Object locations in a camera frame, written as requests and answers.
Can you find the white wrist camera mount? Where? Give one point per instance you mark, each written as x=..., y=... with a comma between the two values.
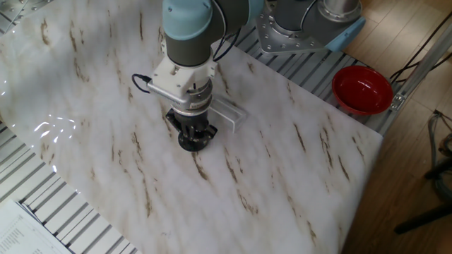
x=173, y=81

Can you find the small round silver cup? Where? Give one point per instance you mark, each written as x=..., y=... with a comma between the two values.
x=192, y=145

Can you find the marble pattern table mat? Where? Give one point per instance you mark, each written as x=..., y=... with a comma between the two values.
x=229, y=176

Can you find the stack of printed papers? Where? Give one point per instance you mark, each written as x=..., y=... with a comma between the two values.
x=21, y=233

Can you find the perforated aluminium bracket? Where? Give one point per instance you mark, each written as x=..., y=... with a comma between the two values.
x=14, y=8

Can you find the silver robot mounting plate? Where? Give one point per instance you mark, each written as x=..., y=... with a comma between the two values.
x=279, y=42

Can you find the red bowl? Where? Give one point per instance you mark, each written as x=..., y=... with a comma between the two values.
x=362, y=90

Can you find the black chair base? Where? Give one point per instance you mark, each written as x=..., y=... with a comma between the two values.
x=423, y=218

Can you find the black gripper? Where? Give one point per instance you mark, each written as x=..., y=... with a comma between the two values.
x=190, y=121

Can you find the aluminium frame post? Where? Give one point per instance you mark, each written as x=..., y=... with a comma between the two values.
x=423, y=60

